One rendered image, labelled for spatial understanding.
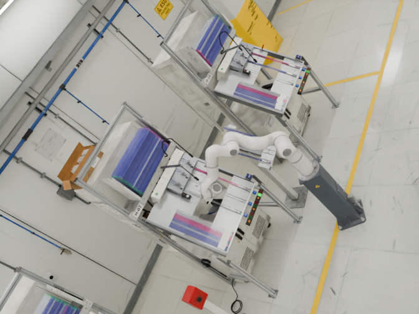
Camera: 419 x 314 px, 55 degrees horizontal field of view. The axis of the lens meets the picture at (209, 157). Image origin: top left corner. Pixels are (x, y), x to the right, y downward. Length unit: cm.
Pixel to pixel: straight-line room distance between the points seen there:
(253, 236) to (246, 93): 138
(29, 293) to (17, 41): 264
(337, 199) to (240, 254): 105
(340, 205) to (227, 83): 160
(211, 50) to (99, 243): 248
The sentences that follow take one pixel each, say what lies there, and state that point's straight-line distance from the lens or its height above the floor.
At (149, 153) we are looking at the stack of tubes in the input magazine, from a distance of 335.
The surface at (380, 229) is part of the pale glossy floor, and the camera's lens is 355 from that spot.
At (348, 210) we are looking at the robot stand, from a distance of 355.
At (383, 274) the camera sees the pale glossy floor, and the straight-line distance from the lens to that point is 337.
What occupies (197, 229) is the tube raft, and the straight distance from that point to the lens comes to 331.
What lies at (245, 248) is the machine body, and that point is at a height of 23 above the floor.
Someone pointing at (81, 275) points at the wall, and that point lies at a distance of 479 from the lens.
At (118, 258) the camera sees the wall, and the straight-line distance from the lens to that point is 496.
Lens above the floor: 285
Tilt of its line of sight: 30 degrees down
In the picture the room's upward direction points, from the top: 49 degrees counter-clockwise
